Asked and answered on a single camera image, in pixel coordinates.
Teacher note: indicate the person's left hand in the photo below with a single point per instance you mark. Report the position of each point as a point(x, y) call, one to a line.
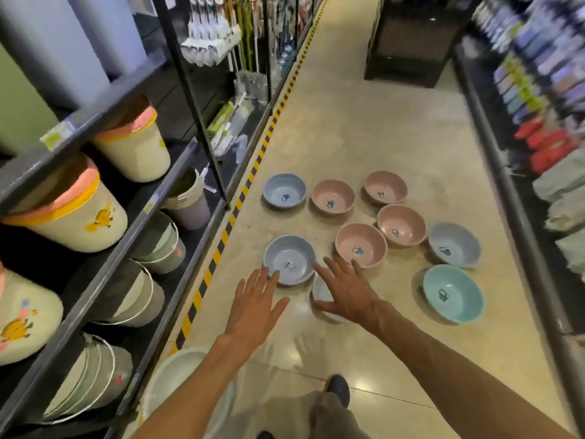
point(251, 315)

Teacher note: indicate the person's right hand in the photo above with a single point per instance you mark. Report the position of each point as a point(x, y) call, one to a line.
point(352, 294)

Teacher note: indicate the person's left little finger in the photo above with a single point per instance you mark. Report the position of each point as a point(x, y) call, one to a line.
point(242, 292)

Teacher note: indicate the person's right middle finger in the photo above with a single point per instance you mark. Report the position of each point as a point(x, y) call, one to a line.
point(334, 271)

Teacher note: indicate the person's right thumb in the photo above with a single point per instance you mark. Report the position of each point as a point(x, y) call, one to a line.
point(322, 306)

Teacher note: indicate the person's right little finger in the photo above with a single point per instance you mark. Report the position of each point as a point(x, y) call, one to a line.
point(357, 272)

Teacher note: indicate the person's left middle finger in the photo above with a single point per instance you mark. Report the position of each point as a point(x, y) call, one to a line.
point(263, 283)

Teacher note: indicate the person's left thumb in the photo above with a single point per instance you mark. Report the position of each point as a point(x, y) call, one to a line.
point(279, 309)

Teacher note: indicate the person's right forearm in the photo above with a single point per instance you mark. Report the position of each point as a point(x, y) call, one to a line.
point(448, 374)

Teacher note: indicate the blue plastic bowl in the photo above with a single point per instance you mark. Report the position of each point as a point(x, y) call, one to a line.
point(320, 291)
point(454, 245)
point(289, 259)
point(284, 191)

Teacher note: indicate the pink plastic bowl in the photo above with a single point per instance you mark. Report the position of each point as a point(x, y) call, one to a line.
point(333, 197)
point(385, 187)
point(360, 245)
point(401, 225)

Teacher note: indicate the person's dark shoe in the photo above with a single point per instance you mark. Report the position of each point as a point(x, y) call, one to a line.
point(265, 435)
point(338, 389)

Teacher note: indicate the yellow black hazard floor tape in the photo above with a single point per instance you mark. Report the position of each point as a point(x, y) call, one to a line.
point(242, 192)

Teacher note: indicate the green plastic bucket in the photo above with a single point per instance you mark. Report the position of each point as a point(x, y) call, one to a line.
point(160, 246)

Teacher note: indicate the teal plastic bowl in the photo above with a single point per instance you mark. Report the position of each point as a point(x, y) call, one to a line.
point(452, 293)

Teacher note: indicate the lilac plastic bucket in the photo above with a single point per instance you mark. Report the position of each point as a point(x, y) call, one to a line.
point(191, 203)

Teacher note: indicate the pale plastic bucket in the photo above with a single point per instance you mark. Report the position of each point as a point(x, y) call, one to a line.
point(137, 297)

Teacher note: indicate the white plastic basin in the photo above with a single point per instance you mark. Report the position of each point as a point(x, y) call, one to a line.
point(176, 374)

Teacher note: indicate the person's grey trouser leg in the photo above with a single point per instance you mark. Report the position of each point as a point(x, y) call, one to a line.
point(336, 420)

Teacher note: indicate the yellow shelf price tag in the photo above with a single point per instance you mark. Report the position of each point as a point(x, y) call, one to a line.
point(57, 134)
point(151, 203)

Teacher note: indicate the green and white packets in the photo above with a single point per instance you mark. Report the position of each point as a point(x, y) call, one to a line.
point(228, 123)

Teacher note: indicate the black slipper shelf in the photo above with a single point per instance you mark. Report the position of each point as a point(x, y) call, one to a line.
point(512, 187)

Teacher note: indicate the cream bin with pink rim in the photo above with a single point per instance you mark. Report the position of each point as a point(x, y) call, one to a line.
point(73, 214)
point(137, 148)
point(25, 315)

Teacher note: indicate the black metal shelving unit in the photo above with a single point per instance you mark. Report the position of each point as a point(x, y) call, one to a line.
point(192, 109)

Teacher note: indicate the row of grey slippers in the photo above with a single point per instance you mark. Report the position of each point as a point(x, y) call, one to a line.
point(564, 198)

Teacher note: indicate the row of red slippers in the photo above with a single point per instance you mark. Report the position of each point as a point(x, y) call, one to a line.
point(546, 148)

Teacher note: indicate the black display stand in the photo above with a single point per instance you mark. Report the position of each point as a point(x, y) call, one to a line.
point(411, 41)

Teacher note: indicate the hanging green cleaning tools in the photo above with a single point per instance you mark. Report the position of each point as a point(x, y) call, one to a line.
point(246, 34)

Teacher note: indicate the hanging white brushes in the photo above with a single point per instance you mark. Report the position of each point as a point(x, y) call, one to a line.
point(210, 34)

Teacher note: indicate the tall green bin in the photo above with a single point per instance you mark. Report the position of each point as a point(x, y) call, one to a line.
point(18, 107)

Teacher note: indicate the tall white bin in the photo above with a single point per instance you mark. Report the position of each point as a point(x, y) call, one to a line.
point(50, 45)
point(112, 27)

